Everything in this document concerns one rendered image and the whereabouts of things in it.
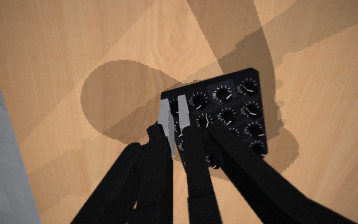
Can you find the black knob box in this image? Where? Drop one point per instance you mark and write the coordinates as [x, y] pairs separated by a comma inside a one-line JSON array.
[[233, 100]]

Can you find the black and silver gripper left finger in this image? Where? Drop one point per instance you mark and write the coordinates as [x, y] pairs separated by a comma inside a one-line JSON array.
[[150, 185]]

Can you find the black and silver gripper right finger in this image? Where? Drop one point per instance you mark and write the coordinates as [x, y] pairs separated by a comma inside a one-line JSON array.
[[273, 198]]

